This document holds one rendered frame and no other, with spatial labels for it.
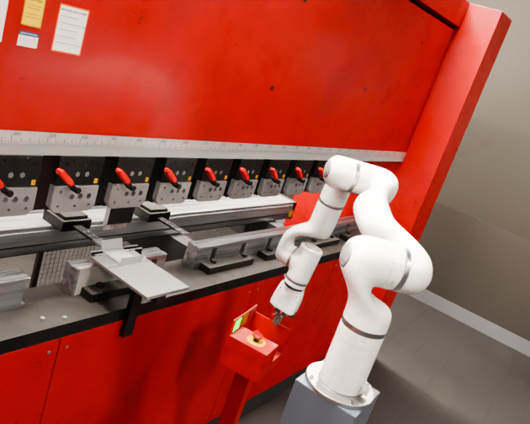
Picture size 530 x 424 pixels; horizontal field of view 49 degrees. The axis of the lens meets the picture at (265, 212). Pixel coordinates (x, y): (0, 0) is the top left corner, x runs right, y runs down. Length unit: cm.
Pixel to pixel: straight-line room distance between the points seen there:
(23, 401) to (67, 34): 102
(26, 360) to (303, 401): 76
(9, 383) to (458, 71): 281
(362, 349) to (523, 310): 397
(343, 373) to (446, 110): 231
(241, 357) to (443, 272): 356
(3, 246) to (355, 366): 116
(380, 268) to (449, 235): 401
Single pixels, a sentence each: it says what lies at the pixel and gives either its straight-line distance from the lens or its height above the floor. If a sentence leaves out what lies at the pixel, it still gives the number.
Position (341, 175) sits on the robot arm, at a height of 149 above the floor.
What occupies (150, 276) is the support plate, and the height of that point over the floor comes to 100.
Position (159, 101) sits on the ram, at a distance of 180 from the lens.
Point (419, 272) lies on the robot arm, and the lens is 147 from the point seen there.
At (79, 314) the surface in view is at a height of 88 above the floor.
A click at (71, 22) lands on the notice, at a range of 154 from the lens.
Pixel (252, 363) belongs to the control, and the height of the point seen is 72.
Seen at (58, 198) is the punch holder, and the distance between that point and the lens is 168.
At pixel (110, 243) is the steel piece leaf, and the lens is 197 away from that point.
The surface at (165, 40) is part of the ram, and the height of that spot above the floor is 169.
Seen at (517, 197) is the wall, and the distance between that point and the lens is 530.
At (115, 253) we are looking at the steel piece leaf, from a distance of 195.
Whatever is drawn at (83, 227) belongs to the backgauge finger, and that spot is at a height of 100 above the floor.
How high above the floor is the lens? 180
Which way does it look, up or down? 16 degrees down
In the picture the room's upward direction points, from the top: 19 degrees clockwise
